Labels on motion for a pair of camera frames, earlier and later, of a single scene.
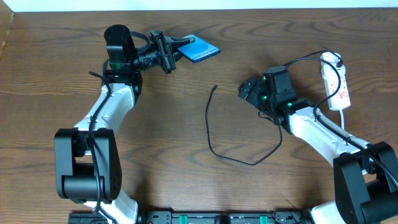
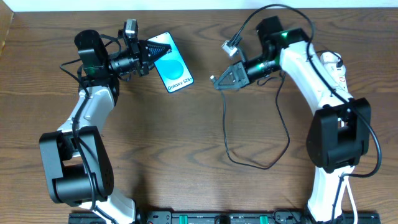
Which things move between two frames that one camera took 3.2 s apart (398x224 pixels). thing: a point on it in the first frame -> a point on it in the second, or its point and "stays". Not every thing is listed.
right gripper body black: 253,92 -> 244,72
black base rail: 198,217 stays
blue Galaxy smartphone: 198,50 -> 171,67
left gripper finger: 176,42 -> 151,51
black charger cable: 339,64 -> 339,64
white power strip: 340,99 stays
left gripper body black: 163,51 -> 140,59
